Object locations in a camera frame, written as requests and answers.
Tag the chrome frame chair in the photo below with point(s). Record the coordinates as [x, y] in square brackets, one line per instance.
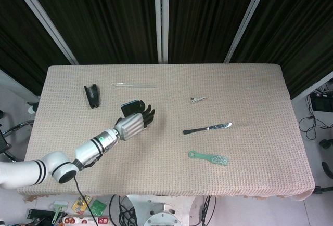
[18, 126]

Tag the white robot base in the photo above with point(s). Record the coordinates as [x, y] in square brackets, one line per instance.
[161, 210]

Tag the black fabric screen panel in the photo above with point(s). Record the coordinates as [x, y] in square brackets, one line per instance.
[208, 15]
[299, 28]
[104, 15]
[15, 41]

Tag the small silver metal clip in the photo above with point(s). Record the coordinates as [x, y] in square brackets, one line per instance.
[196, 100]

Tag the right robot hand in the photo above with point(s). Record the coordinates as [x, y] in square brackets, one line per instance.
[328, 169]

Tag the black smartphone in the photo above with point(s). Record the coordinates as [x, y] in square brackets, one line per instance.
[130, 107]

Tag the red and white box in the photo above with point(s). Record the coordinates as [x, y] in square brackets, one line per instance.
[83, 220]

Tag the black flat device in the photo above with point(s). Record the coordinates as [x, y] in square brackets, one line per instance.
[37, 213]

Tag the black box device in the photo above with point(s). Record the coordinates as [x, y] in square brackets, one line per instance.
[321, 104]

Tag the black stapler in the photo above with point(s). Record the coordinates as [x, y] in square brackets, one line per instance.
[92, 97]

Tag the small black bracket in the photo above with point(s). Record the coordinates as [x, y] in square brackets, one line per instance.
[318, 189]

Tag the green packet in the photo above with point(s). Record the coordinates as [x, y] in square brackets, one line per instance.
[99, 207]

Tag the green and white scraper tool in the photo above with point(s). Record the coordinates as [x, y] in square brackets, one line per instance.
[61, 205]

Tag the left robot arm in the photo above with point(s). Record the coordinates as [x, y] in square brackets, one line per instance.
[88, 149]

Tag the beige woven tablecloth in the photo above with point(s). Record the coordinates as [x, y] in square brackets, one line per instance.
[169, 93]

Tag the black round floor object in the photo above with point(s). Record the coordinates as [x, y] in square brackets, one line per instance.
[327, 143]

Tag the yellow padlock package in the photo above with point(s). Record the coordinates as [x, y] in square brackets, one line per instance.
[79, 206]

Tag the clear glass tube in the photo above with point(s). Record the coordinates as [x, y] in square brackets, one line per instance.
[135, 85]

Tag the green scrubbing brush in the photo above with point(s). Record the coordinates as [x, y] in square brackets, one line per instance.
[218, 159]

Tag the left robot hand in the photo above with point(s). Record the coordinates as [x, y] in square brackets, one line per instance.
[130, 127]

